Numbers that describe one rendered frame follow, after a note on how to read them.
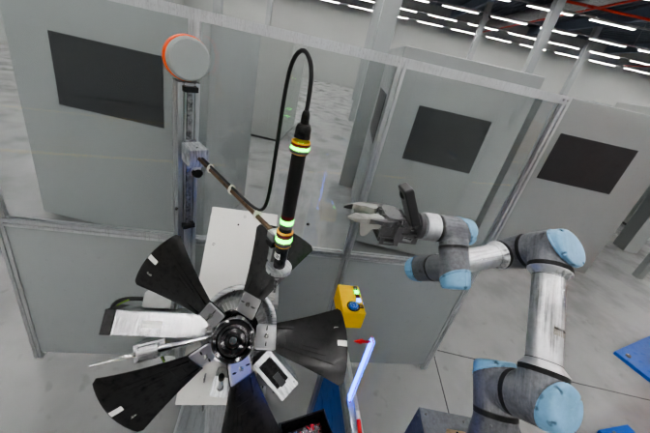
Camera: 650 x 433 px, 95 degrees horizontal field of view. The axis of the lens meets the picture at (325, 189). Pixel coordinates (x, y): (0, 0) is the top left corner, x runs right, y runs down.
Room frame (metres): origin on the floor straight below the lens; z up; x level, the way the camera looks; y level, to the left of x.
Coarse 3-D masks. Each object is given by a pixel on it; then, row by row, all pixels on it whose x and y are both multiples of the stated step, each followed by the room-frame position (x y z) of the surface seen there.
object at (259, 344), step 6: (258, 324) 0.68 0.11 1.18; (264, 324) 0.68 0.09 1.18; (258, 330) 0.66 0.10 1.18; (264, 330) 0.66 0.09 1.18; (270, 330) 0.67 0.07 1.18; (276, 330) 0.67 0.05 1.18; (258, 336) 0.63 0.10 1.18; (270, 336) 0.64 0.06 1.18; (258, 342) 0.61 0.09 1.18; (264, 342) 0.62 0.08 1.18; (270, 342) 0.62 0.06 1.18; (258, 348) 0.59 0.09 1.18; (264, 348) 0.60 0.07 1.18; (270, 348) 0.60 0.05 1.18
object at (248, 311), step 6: (246, 294) 0.72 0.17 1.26; (246, 300) 0.70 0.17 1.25; (252, 300) 0.69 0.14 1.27; (258, 300) 0.68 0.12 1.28; (240, 306) 0.69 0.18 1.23; (246, 306) 0.68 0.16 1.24; (258, 306) 0.66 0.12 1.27; (240, 312) 0.67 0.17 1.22; (246, 312) 0.66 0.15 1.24; (252, 312) 0.65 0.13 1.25; (252, 318) 0.64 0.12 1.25
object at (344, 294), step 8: (344, 288) 1.05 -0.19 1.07; (352, 288) 1.06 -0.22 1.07; (336, 296) 1.04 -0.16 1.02; (344, 296) 1.00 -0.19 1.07; (352, 296) 1.02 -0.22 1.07; (360, 296) 1.03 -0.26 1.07; (336, 304) 1.01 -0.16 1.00; (344, 304) 0.95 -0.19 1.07; (344, 312) 0.92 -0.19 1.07; (352, 312) 0.92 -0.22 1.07; (360, 312) 0.93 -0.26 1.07; (344, 320) 0.92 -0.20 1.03; (352, 320) 0.92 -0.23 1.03; (360, 320) 0.93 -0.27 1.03; (360, 328) 0.93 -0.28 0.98
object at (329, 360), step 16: (304, 320) 0.72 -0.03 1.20; (320, 320) 0.73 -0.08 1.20; (336, 320) 0.74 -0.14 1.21; (288, 336) 0.65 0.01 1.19; (304, 336) 0.66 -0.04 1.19; (320, 336) 0.68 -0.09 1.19; (336, 336) 0.69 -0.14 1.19; (288, 352) 0.60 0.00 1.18; (304, 352) 0.62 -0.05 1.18; (320, 352) 0.63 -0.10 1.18; (336, 352) 0.64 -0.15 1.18; (320, 368) 0.59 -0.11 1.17; (336, 368) 0.60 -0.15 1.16; (336, 384) 0.57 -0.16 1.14
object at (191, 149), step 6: (186, 144) 1.06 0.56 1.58; (192, 144) 1.08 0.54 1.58; (198, 144) 1.09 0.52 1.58; (186, 150) 1.04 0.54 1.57; (192, 150) 1.02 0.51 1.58; (198, 150) 1.03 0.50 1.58; (204, 150) 1.05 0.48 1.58; (186, 156) 1.04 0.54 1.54; (192, 156) 1.02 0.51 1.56; (198, 156) 1.03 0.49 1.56; (204, 156) 1.05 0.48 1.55; (186, 162) 1.03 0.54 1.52; (192, 162) 1.02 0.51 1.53; (198, 162) 1.03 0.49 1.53
